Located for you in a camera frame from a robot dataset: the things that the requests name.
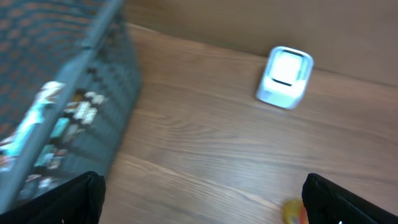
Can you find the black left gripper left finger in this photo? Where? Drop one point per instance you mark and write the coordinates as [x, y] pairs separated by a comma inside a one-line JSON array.
[[78, 201]]

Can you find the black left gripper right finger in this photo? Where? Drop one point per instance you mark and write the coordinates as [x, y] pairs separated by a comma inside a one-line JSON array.
[[328, 203]]

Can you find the yellow oil bottle silver cap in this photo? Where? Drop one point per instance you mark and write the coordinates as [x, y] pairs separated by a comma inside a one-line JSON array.
[[294, 212]]

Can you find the brown Pantree snack pouch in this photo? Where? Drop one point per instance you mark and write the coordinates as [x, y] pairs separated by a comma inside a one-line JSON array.
[[77, 143]]

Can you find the grey plastic mesh basket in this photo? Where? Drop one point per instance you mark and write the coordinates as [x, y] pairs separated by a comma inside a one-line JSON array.
[[50, 49]]

